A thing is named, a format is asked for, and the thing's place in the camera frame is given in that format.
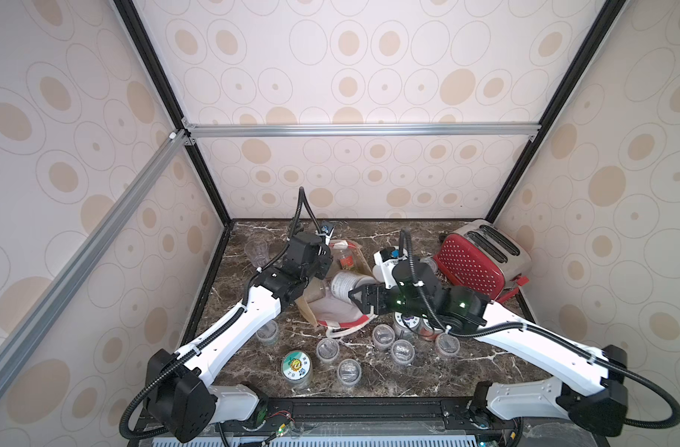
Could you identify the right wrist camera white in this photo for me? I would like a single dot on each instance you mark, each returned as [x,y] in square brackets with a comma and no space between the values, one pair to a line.
[385,261]

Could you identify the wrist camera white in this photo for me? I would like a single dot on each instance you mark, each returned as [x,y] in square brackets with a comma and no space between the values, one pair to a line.
[327,230]
[385,261]

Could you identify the white lid purple jar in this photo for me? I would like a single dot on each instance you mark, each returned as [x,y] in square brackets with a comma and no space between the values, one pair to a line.
[344,282]

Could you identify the red silver toaster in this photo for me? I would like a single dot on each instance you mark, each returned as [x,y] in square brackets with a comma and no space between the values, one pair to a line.
[483,258]

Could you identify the yellow green lid jar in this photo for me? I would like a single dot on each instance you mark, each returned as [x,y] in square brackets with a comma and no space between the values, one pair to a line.
[297,369]

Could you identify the red orange jar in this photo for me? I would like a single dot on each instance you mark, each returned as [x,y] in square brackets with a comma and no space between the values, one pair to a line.
[346,260]

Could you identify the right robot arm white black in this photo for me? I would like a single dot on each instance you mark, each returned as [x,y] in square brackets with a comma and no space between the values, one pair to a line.
[586,386]

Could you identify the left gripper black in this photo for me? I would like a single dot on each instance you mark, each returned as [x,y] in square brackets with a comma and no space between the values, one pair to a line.
[327,260]

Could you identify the burlap canvas bag red lining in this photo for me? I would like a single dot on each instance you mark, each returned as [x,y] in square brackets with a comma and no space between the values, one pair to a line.
[326,302]

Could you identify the green floral label jar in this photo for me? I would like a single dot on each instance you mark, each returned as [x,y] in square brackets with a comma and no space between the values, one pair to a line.
[268,334]

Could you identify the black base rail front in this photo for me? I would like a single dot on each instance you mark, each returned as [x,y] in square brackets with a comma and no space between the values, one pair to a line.
[388,422]

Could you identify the silver diagonal rail left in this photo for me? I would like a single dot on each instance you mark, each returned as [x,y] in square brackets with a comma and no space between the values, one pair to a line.
[34,327]

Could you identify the purple flower label jar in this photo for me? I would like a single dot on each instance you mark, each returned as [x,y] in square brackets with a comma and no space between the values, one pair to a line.
[405,327]

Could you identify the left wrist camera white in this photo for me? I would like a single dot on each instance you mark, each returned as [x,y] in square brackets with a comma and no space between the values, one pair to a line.
[327,230]

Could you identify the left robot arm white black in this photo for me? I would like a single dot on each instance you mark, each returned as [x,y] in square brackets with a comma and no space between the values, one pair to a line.
[179,396]

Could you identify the clear small seed jar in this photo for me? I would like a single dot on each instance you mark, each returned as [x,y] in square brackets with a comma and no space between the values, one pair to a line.
[447,346]

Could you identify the silver horizontal rail back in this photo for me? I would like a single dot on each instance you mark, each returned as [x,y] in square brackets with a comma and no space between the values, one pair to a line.
[364,130]

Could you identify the red content clear jar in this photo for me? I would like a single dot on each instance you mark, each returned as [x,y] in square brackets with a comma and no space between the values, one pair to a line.
[383,337]

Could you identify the clear jar front row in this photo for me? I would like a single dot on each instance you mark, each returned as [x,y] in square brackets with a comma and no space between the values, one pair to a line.
[402,352]

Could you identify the clear plastic cup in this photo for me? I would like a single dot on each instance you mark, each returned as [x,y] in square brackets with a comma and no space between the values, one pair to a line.
[257,252]

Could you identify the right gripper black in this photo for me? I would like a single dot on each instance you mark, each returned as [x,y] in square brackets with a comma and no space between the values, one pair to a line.
[368,298]

